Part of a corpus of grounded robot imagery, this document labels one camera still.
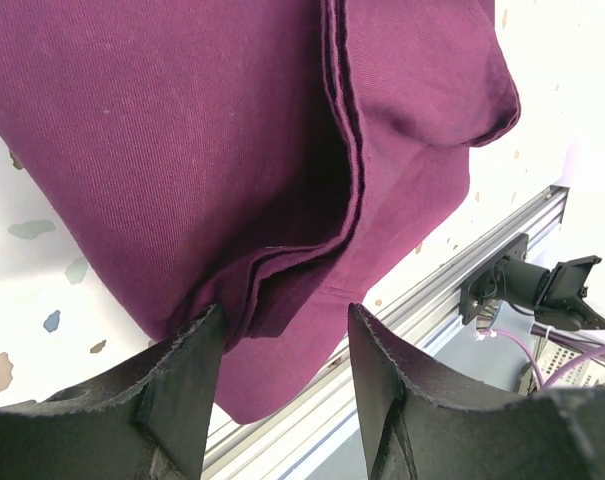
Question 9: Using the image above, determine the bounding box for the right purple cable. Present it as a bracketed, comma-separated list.
[476, 327, 605, 391]

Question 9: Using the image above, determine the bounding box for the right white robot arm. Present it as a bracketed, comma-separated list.
[495, 255, 605, 332]

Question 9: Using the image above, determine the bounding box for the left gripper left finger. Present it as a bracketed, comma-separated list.
[0, 306, 226, 479]

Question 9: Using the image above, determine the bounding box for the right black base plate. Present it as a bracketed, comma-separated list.
[459, 233, 529, 326]

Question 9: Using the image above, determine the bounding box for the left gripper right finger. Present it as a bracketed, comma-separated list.
[348, 304, 605, 480]

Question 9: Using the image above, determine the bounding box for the purple cloth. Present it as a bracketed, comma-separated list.
[0, 1, 520, 424]

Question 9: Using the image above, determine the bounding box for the aluminium frame rail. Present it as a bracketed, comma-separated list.
[202, 187, 568, 479]

